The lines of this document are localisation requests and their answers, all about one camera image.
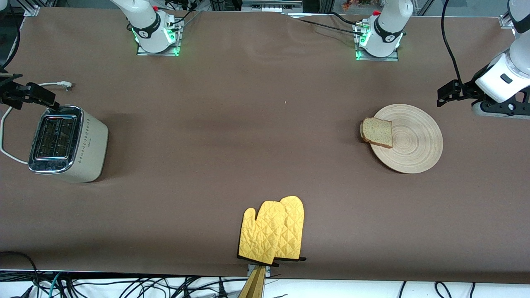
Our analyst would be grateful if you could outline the round wooden plate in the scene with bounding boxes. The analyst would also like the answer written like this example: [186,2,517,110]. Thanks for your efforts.
[370,104,443,174]

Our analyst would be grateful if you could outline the slice of brown bread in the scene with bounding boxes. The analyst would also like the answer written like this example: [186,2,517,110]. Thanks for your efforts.
[360,118,393,149]

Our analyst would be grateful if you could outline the metal stand bracket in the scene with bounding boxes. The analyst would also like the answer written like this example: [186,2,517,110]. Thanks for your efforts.
[247,264,272,277]

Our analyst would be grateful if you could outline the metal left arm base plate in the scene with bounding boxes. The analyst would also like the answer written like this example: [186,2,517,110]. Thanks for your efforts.
[355,23,400,62]

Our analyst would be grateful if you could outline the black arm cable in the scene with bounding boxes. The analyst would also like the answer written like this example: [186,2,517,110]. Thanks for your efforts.
[0,0,21,70]
[441,0,464,85]

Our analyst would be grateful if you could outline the cream and chrome toaster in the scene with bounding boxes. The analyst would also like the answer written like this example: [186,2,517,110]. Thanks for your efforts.
[28,105,109,183]

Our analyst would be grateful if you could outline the tangled black floor cables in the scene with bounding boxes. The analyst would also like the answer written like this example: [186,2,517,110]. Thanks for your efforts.
[62,275,249,298]

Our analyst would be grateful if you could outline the teal floor cable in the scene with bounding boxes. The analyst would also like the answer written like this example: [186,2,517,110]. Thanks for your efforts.
[49,272,63,298]

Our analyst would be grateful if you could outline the yellow quilted oven mitt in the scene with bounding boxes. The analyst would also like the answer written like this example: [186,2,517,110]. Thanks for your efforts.
[238,201,287,265]
[273,196,307,262]

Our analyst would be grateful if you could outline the wooden camera stand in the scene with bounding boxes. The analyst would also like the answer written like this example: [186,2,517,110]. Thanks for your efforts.
[238,267,266,298]

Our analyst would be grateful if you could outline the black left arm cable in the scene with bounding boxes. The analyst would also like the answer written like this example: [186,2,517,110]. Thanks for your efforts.
[441,0,464,85]

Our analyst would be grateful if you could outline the black base power cable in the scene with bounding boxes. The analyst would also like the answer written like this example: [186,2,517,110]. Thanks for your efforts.
[290,12,363,36]

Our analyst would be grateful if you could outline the black floor cable loop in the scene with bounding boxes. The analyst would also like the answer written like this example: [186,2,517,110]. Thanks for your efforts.
[0,251,40,298]

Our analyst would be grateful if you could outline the white toaster power cable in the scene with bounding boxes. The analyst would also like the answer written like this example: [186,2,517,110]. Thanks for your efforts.
[0,81,73,164]

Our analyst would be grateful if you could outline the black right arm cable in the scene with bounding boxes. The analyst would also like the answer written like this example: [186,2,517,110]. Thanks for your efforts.
[0,0,21,70]

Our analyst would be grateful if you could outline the grey background box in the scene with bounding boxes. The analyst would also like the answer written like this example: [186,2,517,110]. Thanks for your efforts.
[241,0,303,13]

